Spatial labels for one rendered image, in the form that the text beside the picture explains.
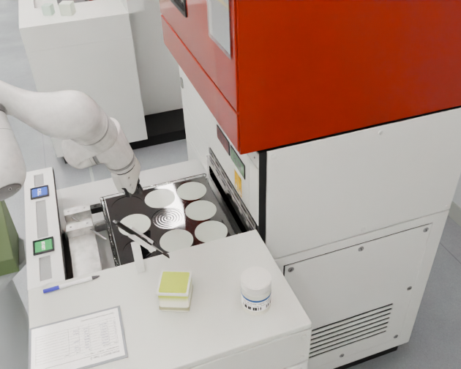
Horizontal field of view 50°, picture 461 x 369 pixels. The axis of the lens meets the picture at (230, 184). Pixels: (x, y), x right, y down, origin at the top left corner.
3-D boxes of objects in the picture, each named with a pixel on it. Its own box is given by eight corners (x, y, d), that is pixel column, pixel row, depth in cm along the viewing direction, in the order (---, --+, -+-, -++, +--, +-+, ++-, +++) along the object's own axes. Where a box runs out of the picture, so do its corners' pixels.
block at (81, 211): (90, 210, 162) (88, 203, 160) (91, 216, 159) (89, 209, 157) (65, 216, 160) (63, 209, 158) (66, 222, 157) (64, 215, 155)
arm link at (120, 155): (103, 174, 132) (136, 164, 133) (85, 148, 120) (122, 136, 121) (97, 150, 136) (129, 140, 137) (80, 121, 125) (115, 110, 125)
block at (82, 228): (93, 225, 156) (91, 218, 154) (94, 232, 153) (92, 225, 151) (67, 231, 154) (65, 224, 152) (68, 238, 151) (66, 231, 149)
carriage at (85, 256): (91, 215, 164) (90, 209, 162) (107, 295, 136) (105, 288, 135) (66, 221, 162) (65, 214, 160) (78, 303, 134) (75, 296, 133)
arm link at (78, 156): (39, 161, 102) (77, 176, 132) (113, 137, 103) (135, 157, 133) (25, 120, 102) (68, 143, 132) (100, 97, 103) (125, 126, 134)
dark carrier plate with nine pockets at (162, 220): (204, 177, 172) (204, 176, 172) (238, 241, 146) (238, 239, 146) (105, 200, 163) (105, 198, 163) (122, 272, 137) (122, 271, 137)
